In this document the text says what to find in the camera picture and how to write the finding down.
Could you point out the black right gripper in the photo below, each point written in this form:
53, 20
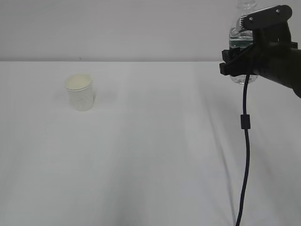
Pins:
273, 55

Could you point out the white paper cup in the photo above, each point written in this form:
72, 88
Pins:
80, 90

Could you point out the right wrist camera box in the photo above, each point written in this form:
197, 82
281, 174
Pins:
264, 18

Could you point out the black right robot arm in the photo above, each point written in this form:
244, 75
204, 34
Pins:
294, 85

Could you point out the clear green-label water bottle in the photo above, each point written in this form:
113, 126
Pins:
241, 39

